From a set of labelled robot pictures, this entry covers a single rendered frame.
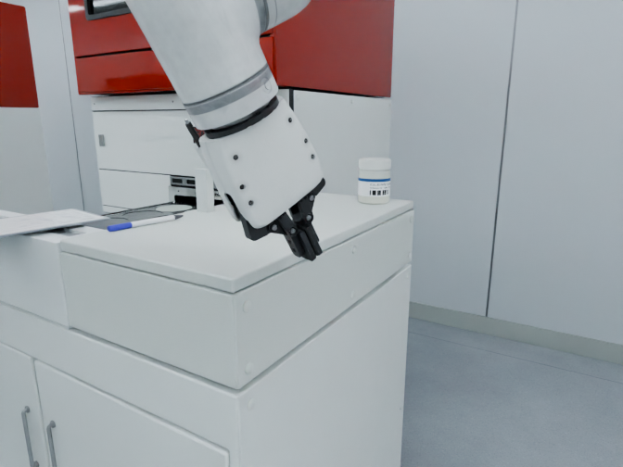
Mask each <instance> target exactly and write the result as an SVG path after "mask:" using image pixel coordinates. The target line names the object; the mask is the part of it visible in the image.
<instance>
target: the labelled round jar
mask: <svg viewBox="0 0 623 467"><path fill-rule="evenodd" d="M359 168H360V170H359V177H358V201H359V202H360V203H363V204H371V205H380V204H387V203H388V202H389V195H390V170H389V169H390V168H391V159H390V158H360V159H359Z"/></svg>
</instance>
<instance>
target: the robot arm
mask: <svg viewBox="0 0 623 467"><path fill-rule="evenodd" d="M310 1H311V0H125V2H126V4H127V5H128V7H129V8H130V10H131V12H132V13H133V16H134V18H135V19H136V21H137V23H138V25H139V27H140V28H141V30H142V32H143V34H144V36H145V37H146V39H147V41H148V43H149V44H150V46H151V48H152V50H153V51H154V53H155V55H156V57H157V59H158V60H159V63H160V65H161V66H162V67H163V69H164V71H165V73H166V74H167V76H168V78H169V80H170V82H171V83H172V86H173V88H174V90H175V91H176V93H177V94H178V96H179V98H180V99H181V101H182V103H183V104H184V107H185V109H186V111H187V113H188V115H189V116H190V118H191V120H192V121H193V122H194V124H195V126H196V128H197V129H199V130H204V133H205V134H204V135H202V136H201V137H200V138H199V143H200V147H201V150H202V153H203V156H204V159H205V160H206V163H207V166H208V168H209V171H210V175H211V177H212V179H213V181H214V183H215V185H216V187H217V189H218V191H219V194H220V196H221V198H222V201H223V203H224V205H225V206H226V208H227V209H228V211H229V213H230V214H231V216H232V217H233V219H234V220H236V221H241V222H242V226H243V229H244V233H245V236H246V238H247V239H250V240H252V241H257V240H259V239H261V238H262V237H264V236H266V235H268V234H270V233H273V234H282V235H283V236H284V237H285V239H286V241H287V243H288V245H289V247H290V249H291V251H292V253H293V254H294V255H295V256H297V257H299V258H301V257H303V258H305V259H308V260H310V261H314V260H315V259H316V256H320V255H321V254H322V253H323V250H322V249H321V247H320V245H319V243H318V242H319V241H320V240H319V237H318V235H317V233H316V232H315V230H314V228H313V226H312V221H313V214H312V208H313V204H314V199H315V196H317V195H318V194H319V193H320V191H321V190H322V189H323V188H324V186H325V179H324V177H323V175H324V174H323V169H322V165H321V163H320V160H319V158H318V156H317V154H316V152H315V150H314V148H313V146H312V143H311V141H310V139H309V137H308V135H307V134H306V132H305V130H304V129H303V127H302V125H301V123H300V122H299V120H298V118H297V116H296V115H295V113H294V112H293V110H292V109H291V108H290V106H289V105H288V103H287V102H286V100H285V99H284V98H283V97H282V96H279V95H276V94H277V92H278V86H277V84H276V82H275V79H274V77H273V74H272V72H271V70H270V67H269V65H268V63H267V61H266V58H265V56H264V54H263V52H262V50H261V46H260V35H261V34H262V33H264V32H266V31H268V30H270V29H271V28H273V27H275V26H277V25H279V24H280V23H282V22H284V21H286V20H288V19H290V18H292V17H294V16H296V15H297V14H298V13H299V12H300V11H301V10H302V9H303V8H304V7H306V6H307V5H308V4H309V3H310ZM287 210H289V213H290V216H291V218H292V220H291V219H290V217H289V216H288V215H287V213H286V211H287Z"/></svg>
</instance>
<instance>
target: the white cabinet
mask: <svg viewBox="0 0 623 467"><path fill-rule="evenodd" d="M410 283H411V264H406V265H405V266H404V267H402V268H401V269H400V270H398V271H396V272H395V273H394V274H392V275H391V276H390V277H388V278H387V279H386V280H385V281H384V282H383V283H381V284H380V285H378V286H377V287H376V288H374V289H373V290H372V291H370V292H369V293H368V294H366V295H365V296H364V297H362V298H361V299H359V300H358V301H357V302H355V303H354V304H353V305H351V306H350V307H349V308H347V309H346V310H344V311H343V312H342V313H340V314H339V315H338V316H336V317H335V319H333V320H332V321H331V322H329V323H328V324H326V325H325V326H324V327H322V328H321V329H319V330H318V331H317V332H315V333H314V334H312V335H311V336H310V337H308V338H307V339H306V340H304V341H303V342H302V343H300V344H299V345H298V346H296V347H295V348H293V349H292V350H291V351H289V352H288V353H287V354H285V355H284V357H282V358H281V359H280V360H278V361H277V362H275V363H274V364H273V365H271V366H270V367H269V368H267V369H266V370H265V371H263V372H262V373H260V374H259V375H258V376H256V377H255V378H254V379H252V380H251V381H250V382H248V383H247V384H246V385H244V386H242V387H241V388H240V389H233V388H232V387H229V386H226V385H222V384H220V383H217V382H214V381H212V380H210V379H208V378H205V377H202V376H200V375H197V374H195V373H192V372H189V371H186V370H184V369H181V368H178V367H176V366H173V365H171V364H169V363H166V362H164V361H161V360H157V359H154V358H152V357H149V356H147V355H145V354H142V353H140V352H137V351H134V350H132V349H129V348H127V347H123V346H121V345H118V344H116V343H113V342H110V341H108V340H106V339H104V338H101V337H98V336H96V335H93V334H89V333H86V332H85V331H82V330H79V329H77V328H71V329H69V330H68V329H66V328H63V327H61V326H58V325H56V324H53V323H52V322H48V321H45V320H42V319H40V318H37V317H35V316H32V315H31V314H28V313H26V312H23V311H21V310H18V309H14V308H11V307H9V306H7V305H5V304H2V303H0V467H401V438H402V420H403V403H404V386H405V369H406V351H407V334H408V318H409V300H410Z"/></svg>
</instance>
